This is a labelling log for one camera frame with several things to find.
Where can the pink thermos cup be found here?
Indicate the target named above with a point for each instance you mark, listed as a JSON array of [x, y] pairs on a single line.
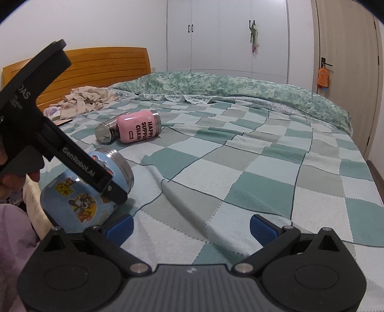
[[138, 126]]

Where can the checkered green bed sheet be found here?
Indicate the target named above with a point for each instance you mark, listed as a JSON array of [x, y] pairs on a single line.
[[220, 160]]

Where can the orange wooden headboard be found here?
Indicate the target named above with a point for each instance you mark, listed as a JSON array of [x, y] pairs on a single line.
[[99, 67]]

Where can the green floral duvet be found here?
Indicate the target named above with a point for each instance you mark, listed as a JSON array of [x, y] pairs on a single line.
[[266, 94]]

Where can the crumpled beige patterned clothes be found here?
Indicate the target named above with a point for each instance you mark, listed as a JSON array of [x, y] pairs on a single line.
[[79, 101]]

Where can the lilac sleeve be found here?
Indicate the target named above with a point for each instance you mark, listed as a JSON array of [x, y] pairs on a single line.
[[18, 242]]

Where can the pink tablet on bed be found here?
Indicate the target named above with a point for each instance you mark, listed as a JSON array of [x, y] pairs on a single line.
[[62, 122]]

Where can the orange plush door hanger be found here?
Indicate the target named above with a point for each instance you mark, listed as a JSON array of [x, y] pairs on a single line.
[[323, 78]]

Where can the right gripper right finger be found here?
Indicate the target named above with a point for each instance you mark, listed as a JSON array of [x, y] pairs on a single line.
[[302, 271]]

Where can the light wooden door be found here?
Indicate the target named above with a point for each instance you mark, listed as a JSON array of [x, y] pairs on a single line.
[[348, 36]]

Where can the person's left hand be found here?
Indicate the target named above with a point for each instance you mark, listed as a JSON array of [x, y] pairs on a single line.
[[12, 183]]

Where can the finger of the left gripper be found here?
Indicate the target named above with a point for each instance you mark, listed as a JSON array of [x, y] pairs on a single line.
[[58, 144]]

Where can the green hanging charm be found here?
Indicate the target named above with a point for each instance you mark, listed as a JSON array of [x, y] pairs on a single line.
[[253, 36]]

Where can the white built-in wardrobe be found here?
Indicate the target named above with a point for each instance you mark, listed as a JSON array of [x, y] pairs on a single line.
[[214, 37]]

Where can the blue cartoon thermos cup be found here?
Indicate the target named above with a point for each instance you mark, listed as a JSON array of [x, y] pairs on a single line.
[[72, 204]]

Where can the black door handle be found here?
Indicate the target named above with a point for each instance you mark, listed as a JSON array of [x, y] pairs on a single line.
[[324, 64]]

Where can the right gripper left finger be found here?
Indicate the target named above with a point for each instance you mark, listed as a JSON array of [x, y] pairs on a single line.
[[85, 271]]

